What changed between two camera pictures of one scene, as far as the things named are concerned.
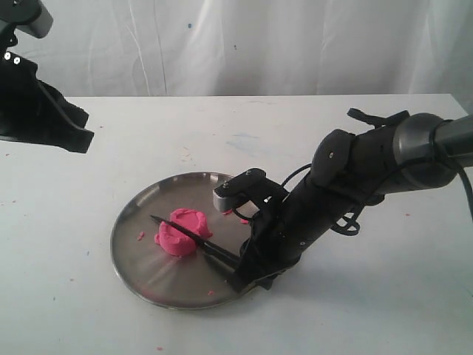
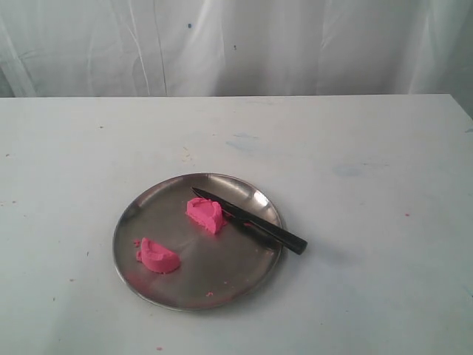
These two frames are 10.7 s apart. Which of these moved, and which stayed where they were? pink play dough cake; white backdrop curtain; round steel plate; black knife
Moved: pink play dough cake; black knife
Stayed: white backdrop curtain; round steel plate
